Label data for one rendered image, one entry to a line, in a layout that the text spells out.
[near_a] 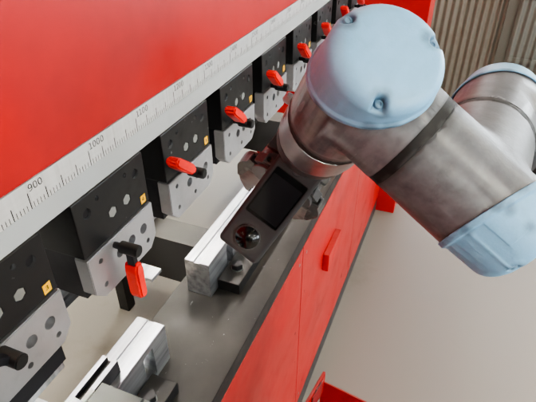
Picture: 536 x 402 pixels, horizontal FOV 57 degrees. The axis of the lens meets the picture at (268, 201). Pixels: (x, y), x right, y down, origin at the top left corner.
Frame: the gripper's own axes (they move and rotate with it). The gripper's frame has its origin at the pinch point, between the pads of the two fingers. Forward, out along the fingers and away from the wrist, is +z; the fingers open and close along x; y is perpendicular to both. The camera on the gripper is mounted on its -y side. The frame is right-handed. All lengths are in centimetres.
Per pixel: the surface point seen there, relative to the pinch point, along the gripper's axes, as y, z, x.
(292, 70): 46, 54, 12
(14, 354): -29.5, -3.5, 13.0
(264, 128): 53, 116, 13
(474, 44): 259, 253, -71
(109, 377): -32.2, 28.1, 4.6
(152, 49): 9.9, 4.5, 24.7
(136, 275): -16.4, 12.6, 9.2
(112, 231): -13.3, 10.5, 15.1
